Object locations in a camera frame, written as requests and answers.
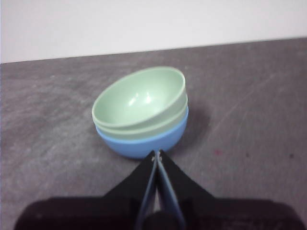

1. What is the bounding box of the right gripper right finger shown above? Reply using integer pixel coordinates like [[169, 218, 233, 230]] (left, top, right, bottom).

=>
[[157, 149, 217, 230]]

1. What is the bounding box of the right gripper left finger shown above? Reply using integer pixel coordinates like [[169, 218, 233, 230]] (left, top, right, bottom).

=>
[[102, 149, 158, 230]]

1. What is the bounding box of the blue ribbed bowl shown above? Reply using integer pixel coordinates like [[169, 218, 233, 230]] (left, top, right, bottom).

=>
[[95, 105, 190, 161]]

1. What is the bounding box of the green ribbed bowl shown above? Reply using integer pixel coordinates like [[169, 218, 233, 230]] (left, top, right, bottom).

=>
[[93, 93, 189, 142], [92, 66, 188, 128]]

